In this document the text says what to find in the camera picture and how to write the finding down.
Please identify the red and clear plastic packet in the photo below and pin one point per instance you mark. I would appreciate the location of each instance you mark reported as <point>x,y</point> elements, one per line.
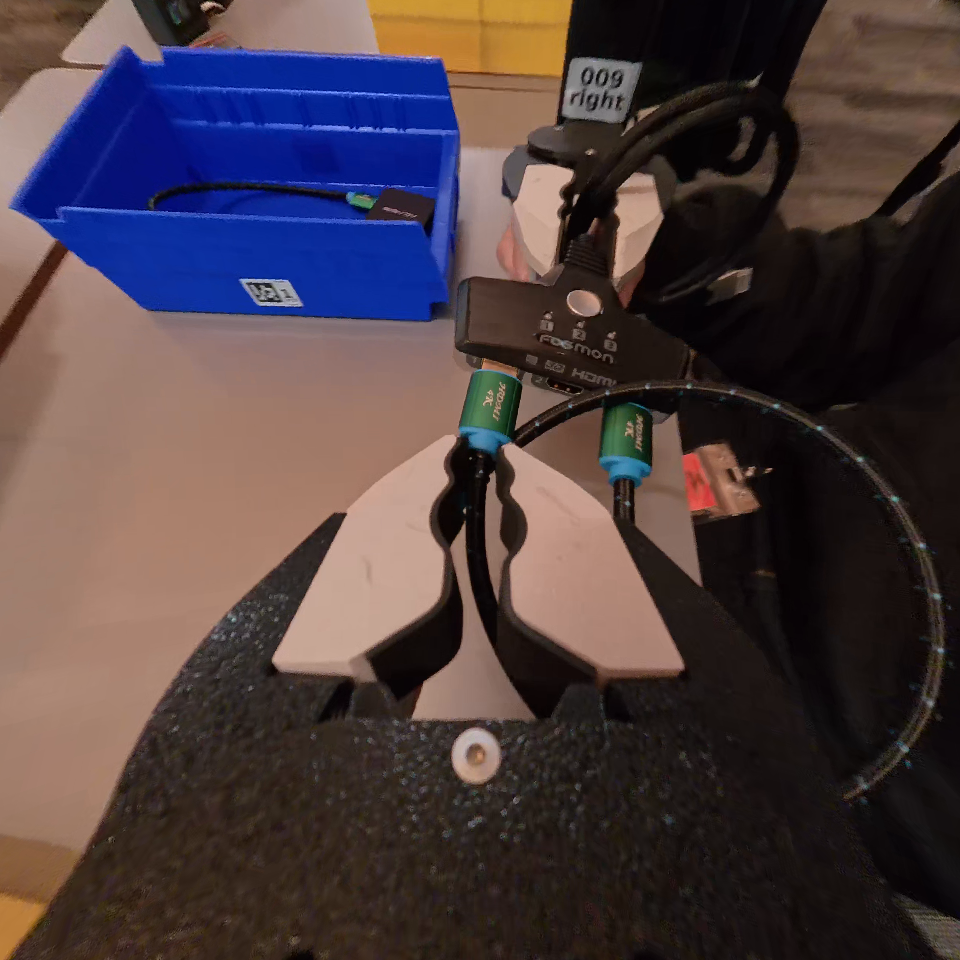
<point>720,484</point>

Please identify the black video switch box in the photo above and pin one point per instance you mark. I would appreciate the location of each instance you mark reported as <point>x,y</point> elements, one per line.
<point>510,315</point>

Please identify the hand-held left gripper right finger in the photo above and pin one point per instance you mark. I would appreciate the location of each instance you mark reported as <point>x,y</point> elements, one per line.
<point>585,577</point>

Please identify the person's right hand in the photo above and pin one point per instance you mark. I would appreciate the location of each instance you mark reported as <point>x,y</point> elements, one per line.
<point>511,255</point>

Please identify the black device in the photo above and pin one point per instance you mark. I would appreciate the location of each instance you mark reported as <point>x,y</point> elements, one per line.
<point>169,19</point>

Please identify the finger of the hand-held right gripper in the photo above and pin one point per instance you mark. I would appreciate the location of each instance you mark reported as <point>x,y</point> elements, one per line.
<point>641,225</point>
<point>540,217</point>

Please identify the person's right forearm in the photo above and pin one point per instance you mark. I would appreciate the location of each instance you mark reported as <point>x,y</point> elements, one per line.
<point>825,300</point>

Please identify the small black adapter box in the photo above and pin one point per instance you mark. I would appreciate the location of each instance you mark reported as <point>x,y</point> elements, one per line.
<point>401,208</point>

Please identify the yellow object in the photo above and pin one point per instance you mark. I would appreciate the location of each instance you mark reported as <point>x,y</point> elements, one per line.
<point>19,930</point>

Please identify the large yellow plastic bin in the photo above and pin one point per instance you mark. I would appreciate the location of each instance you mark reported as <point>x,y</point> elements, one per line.
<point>465,37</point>

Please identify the blue plastic bin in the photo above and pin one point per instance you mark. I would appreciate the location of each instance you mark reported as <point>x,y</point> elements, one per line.
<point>225,262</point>

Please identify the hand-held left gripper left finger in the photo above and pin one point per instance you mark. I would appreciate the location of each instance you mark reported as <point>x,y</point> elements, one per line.
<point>360,570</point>

